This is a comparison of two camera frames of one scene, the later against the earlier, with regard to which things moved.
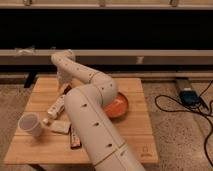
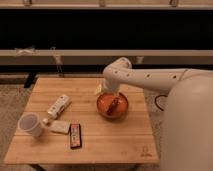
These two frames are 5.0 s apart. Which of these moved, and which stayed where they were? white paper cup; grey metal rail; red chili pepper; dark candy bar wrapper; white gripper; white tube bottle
Moved: white gripper; red chili pepper
Stayed: dark candy bar wrapper; white tube bottle; white paper cup; grey metal rail
